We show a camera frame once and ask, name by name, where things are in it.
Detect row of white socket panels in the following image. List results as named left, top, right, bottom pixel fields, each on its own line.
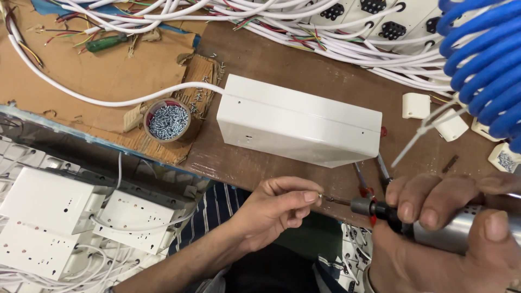
left=307, top=0, right=450, bottom=55

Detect heap of white extension boxes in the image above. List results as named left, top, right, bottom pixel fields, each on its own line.
left=0, top=134, right=213, bottom=293

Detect person's striped shirt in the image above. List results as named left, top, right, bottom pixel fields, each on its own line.
left=168, top=182, right=254, bottom=258

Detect red handled screwdriver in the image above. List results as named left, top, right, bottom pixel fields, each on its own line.
left=352, top=162, right=376, bottom=201
left=368, top=153, right=394, bottom=228

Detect white cap holding screws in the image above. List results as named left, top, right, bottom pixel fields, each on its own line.
left=488, top=142, right=521, bottom=174

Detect white box power cable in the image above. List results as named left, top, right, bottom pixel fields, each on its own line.
left=6, top=16, right=227, bottom=109

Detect silver pneumatic screwdriver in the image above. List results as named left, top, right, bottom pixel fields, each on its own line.
left=323, top=193, right=521, bottom=256

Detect person's left hand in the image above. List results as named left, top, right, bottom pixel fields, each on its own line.
left=229, top=176, right=325, bottom=254

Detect white plastic cap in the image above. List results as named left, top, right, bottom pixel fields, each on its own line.
left=402, top=92, right=431, bottom=120
left=471, top=117, right=506, bottom=142
left=433, top=108, right=470, bottom=142

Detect pile of white socket plates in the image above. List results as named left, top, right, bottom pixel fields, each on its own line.
left=317, top=222, right=373, bottom=293

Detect white extension box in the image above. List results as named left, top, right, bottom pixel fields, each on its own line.
left=216, top=74, right=388, bottom=168

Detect blue coiled air hose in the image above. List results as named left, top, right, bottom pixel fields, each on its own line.
left=437, top=0, right=521, bottom=154

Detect brown tape roll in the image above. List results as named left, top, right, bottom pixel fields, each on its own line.
left=142, top=98, right=192, bottom=143

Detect small dark metal strip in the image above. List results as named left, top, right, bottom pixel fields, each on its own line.
left=442, top=154, right=460, bottom=174

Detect scattered loose screws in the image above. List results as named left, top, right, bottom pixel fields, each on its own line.
left=188, top=52, right=227, bottom=119

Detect white cable tie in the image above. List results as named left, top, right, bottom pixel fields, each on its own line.
left=391, top=97, right=469, bottom=168

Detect bundle of white cables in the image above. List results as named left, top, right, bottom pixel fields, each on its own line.
left=57, top=0, right=462, bottom=95

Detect person's right hand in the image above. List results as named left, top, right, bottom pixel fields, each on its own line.
left=368, top=173, right=521, bottom=293

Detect pile of silver screws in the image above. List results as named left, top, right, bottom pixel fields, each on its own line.
left=148, top=105, right=190, bottom=141

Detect green handled screwdriver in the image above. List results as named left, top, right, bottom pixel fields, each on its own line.
left=85, top=33, right=129, bottom=53

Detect brown cardboard sheet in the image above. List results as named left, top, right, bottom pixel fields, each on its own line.
left=0, top=0, right=224, bottom=166

